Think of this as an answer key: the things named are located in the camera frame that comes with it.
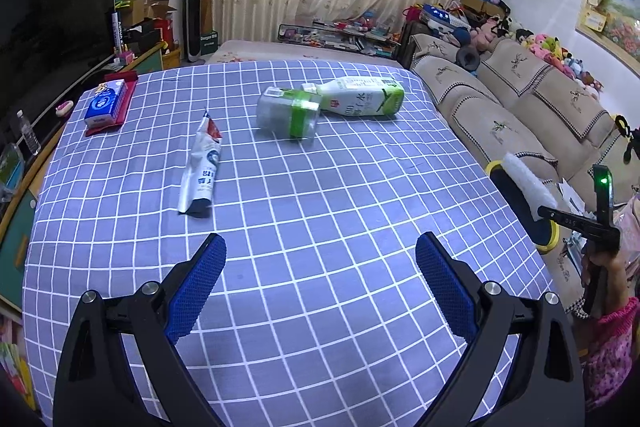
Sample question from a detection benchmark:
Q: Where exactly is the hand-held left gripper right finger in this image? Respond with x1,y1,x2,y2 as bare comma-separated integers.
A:
415,232,586,427

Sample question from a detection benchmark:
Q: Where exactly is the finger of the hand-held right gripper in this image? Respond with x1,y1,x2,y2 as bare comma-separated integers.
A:
535,205,597,234

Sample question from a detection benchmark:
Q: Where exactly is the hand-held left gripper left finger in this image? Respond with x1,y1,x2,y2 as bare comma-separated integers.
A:
55,233,227,427

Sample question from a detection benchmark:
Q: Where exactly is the person's right forearm pink sleeve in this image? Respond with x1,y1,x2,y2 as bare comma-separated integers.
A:
582,297,640,410

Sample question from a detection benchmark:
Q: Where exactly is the person's right hand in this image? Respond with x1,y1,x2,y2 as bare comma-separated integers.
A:
580,251,630,309

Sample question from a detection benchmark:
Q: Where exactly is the white paper sheet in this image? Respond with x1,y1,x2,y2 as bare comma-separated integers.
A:
557,179,586,212

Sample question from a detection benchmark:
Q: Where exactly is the black yellow plush toy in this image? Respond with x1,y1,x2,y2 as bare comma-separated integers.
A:
612,114,640,162

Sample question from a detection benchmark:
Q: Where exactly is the silver snack wrapper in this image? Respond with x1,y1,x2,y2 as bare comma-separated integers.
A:
178,111,223,219

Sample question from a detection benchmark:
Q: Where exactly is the beige embroidered sofa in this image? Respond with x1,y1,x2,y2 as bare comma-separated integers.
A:
410,32,640,308

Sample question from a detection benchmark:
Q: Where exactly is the blue checkered tablecloth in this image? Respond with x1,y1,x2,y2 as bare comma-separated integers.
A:
20,58,566,427

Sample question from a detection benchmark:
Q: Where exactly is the pile of plush toys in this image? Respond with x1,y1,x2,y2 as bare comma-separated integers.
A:
465,14,606,98

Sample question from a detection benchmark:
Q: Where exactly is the grey neck pillow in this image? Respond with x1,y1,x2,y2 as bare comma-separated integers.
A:
457,44,481,72

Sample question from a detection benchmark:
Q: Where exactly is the green yellow television cabinet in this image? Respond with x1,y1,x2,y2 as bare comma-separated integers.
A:
0,42,168,308

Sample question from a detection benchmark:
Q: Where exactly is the pile of colourful books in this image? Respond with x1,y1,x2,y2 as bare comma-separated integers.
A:
0,317,36,408

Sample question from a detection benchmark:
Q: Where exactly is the clear container green label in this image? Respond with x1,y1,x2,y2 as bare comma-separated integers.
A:
256,87,321,140

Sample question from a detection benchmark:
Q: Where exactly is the red tray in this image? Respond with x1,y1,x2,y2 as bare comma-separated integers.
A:
85,72,139,138

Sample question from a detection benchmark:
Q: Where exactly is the blue tissue pack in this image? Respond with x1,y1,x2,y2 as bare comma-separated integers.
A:
83,79,126,125

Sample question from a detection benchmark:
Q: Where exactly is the white green drink bottle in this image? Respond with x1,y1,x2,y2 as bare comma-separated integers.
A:
301,76,405,118

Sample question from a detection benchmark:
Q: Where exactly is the clear glass dish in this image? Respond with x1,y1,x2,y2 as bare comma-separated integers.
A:
0,144,26,198

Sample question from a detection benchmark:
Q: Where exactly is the clear water bottle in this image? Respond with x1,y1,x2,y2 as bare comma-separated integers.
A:
16,109,41,155

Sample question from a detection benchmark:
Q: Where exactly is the black suitcase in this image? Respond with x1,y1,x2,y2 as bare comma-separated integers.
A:
395,22,426,68

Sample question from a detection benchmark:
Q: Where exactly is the blue star-print bag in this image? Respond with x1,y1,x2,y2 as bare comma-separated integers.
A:
420,3,468,30

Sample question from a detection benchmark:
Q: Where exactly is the beige floral mattress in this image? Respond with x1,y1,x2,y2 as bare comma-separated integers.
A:
205,38,403,68

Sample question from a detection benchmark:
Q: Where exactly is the red box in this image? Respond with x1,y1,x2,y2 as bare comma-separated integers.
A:
155,18,176,50

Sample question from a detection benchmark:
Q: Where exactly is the black tower fan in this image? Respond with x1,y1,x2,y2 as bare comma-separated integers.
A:
182,0,203,62

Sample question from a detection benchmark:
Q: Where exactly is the low rack of toys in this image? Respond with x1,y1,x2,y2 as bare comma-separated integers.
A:
277,19,401,58

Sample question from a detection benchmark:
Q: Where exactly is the open cardboard box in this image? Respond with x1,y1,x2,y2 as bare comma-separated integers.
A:
117,0,178,48

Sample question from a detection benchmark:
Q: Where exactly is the black flat television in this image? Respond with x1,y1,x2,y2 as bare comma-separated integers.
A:
0,0,117,128

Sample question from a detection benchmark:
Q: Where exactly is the framed wall picture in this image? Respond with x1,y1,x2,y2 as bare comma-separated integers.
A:
575,0,640,75

